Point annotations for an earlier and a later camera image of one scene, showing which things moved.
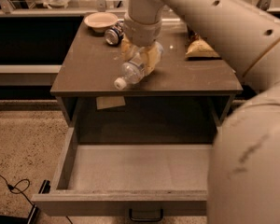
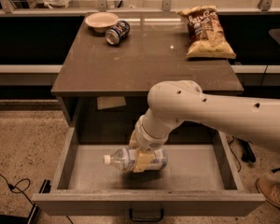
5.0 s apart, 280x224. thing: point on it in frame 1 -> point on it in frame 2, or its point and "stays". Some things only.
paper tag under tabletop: (107, 102) stays
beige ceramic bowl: (99, 21) stays
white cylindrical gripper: (142, 33) -> (147, 139)
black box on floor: (33, 213) stays
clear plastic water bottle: (133, 72) -> (126, 159)
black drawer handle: (147, 219) stays
